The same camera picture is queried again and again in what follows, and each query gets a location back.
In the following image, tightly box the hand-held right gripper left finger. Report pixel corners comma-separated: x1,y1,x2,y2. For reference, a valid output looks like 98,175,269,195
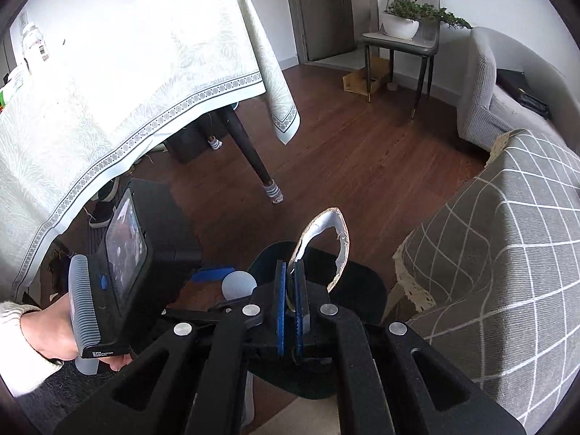
53,260,287,435

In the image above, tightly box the white round ball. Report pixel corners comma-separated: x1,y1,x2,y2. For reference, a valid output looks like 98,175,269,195
221,271,257,302

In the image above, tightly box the white tape roll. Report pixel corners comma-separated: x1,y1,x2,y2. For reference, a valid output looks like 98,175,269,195
286,207,351,318

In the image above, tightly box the dark bin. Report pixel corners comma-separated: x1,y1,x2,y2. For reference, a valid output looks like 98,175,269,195
247,241,388,402

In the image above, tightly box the white bottle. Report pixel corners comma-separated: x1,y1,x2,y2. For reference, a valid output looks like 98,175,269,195
20,22,48,73

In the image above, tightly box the potted plant in white pot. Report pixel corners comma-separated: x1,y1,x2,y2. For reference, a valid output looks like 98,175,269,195
380,0,472,41

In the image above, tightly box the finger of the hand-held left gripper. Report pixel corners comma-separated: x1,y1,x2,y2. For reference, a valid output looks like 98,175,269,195
161,299,248,327
190,268,233,282

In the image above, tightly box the person's left hand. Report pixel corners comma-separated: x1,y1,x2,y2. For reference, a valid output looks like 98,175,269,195
20,294,134,372

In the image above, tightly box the grey checked tablecloth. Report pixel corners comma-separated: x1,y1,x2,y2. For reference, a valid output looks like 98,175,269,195
392,129,580,431

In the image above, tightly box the flat cardboard box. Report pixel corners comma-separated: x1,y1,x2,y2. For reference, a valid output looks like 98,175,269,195
342,57,393,97

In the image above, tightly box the table with white cloth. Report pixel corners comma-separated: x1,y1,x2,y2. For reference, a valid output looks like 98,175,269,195
0,0,302,297

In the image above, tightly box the grey armchair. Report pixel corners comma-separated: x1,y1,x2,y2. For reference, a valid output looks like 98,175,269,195
457,26,572,155

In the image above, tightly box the black shoe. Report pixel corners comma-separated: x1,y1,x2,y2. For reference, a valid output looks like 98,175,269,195
89,199,117,229
93,177,121,202

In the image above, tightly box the dark table leg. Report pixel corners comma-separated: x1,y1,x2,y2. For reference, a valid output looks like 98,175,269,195
206,115,224,151
213,104,285,204

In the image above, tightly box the dark box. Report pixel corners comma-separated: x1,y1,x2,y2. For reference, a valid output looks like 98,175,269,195
163,120,214,165

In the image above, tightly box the grey chair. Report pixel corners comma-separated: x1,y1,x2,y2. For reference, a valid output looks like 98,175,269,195
361,0,441,119

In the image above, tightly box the grey floor rug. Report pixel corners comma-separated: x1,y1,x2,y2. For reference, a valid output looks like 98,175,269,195
13,358,119,399

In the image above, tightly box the black bag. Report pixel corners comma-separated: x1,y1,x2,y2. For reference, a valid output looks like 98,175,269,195
496,68,552,121

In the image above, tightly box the grey door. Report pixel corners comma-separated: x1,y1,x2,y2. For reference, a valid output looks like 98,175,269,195
281,0,379,63

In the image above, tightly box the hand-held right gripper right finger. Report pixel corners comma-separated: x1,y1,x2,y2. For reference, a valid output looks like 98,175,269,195
292,260,527,435

